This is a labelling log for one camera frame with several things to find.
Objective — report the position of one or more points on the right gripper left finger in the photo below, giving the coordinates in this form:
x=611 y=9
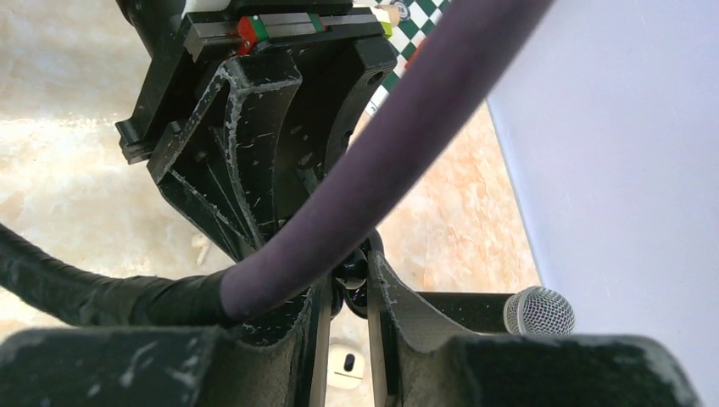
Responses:
x=277 y=359

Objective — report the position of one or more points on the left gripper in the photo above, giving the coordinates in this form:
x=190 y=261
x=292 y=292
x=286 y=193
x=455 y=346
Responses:
x=232 y=169

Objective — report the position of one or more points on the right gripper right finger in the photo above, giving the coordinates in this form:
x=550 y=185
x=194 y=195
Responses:
x=420 y=357

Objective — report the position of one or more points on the white earbud case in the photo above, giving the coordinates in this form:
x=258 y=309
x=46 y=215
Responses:
x=345 y=367

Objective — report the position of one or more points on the black earbud case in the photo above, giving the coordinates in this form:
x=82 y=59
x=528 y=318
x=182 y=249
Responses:
x=356 y=300

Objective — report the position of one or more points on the black earbud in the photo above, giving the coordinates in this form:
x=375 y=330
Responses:
x=351 y=274

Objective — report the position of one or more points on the white earbud lower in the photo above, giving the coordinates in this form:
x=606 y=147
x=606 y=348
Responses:
x=202 y=244

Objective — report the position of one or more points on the black microphone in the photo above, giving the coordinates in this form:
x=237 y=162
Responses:
x=533 y=311

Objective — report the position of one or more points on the green white chessboard mat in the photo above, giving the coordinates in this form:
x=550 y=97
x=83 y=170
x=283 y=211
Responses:
x=415 y=21

